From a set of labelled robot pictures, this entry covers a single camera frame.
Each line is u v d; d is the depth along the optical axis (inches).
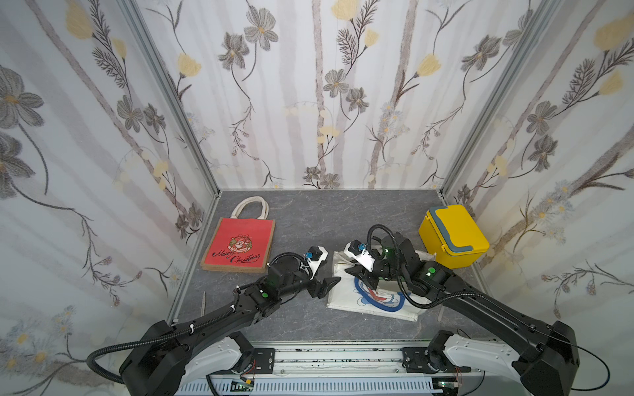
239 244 39.0
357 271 26.0
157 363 15.9
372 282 25.5
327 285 26.6
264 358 29.5
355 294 31.9
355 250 24.5
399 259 21.9
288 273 23.2
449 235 34.6
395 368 29.0
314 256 25.6
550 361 15.1
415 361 28.9
